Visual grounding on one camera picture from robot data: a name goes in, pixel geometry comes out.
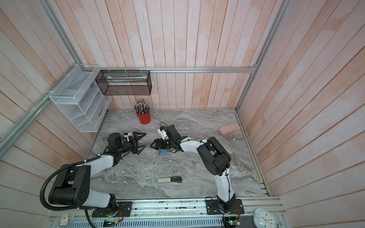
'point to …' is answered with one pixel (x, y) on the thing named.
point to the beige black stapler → (168, 181)
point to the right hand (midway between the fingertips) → (154, 145)
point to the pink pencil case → (229, 128)
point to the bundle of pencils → (141, 106)
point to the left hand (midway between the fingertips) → (146, 140)
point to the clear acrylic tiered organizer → (182, 127)
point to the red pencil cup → (144, 118)
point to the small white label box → (64, 219)
